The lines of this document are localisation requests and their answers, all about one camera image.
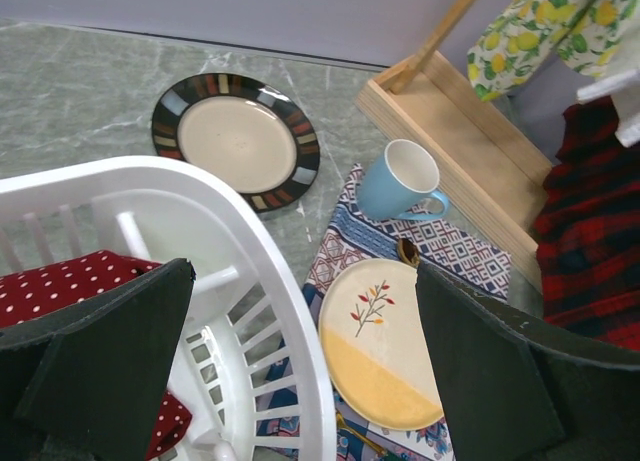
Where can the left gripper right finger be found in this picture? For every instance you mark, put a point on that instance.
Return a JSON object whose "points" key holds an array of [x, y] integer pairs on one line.
{"points": [[514, 387]]}

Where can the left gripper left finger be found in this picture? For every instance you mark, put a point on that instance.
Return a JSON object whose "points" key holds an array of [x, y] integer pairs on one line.
{"points": [[93, 374]]}

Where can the red polka dot skirt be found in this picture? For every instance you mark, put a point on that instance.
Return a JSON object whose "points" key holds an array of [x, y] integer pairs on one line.
{"points": [[33, 293]]}

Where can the red plaid garment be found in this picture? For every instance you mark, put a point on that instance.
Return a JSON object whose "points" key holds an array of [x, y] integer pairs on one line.
{"points": [[588, 249]]}

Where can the white cloth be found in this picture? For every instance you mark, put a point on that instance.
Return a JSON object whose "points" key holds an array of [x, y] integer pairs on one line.
{"points": [[620, 81]]}

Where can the cream and yellow plate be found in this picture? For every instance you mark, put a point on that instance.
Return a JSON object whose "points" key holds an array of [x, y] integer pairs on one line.
{"points": [[372, 339]]}

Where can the patterned blue placemat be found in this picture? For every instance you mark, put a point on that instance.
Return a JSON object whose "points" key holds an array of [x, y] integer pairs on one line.
{"points": [[350, 238]]}

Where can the white plastic laundry basket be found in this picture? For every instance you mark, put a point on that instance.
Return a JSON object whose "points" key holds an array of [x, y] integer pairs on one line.
{"points": [[248, 365]]}

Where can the gold spoon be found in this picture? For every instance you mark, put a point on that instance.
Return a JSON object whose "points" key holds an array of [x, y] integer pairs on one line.
{"points": [[408, 253]]}

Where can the gold fork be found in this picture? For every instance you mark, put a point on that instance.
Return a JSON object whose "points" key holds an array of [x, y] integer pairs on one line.
{"points": [[342, 425]]}

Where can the wooden clothes rack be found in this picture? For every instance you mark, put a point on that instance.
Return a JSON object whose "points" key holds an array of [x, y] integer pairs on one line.
{"points": [[489, 168]]}

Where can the blue ceramic mug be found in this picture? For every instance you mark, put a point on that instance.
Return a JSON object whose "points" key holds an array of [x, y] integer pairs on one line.
{"points": [[404, 175]]}

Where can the dark rimmed striped plate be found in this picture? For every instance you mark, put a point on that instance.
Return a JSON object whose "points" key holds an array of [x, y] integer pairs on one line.
{"points": [[247, 133]]}

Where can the lemon print cloth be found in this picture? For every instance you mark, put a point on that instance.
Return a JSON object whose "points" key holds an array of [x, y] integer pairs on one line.
{"points": [[584, 34]]}

